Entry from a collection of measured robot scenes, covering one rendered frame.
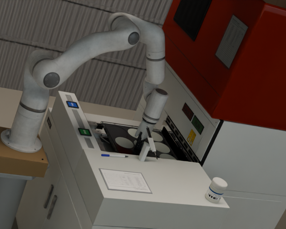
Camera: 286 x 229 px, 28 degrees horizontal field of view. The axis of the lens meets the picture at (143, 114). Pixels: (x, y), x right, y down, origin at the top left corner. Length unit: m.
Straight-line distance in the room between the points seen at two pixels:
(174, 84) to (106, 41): 0.83
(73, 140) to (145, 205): 0.53
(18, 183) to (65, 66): 0.60
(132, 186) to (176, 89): 0.88
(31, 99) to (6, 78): 2.56
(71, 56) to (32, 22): 2.43
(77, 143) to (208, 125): 0.66
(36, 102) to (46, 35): 2.46
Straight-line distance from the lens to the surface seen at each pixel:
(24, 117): 2.52
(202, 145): 2.87
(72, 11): 4.87
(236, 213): 3.23
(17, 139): 2.57
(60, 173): 2.83
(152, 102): 2.75
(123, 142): 2.90
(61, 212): 2.75
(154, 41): 2.58
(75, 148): 2.69
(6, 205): 2.74
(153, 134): 3.10
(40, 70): 2.40
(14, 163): 2.50
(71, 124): 2.77
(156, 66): 2.64
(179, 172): 2.71
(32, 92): 2.50
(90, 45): 2.46
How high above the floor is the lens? 2.24
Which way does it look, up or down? 24 degrees down
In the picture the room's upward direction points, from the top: 22 degrees clockwise
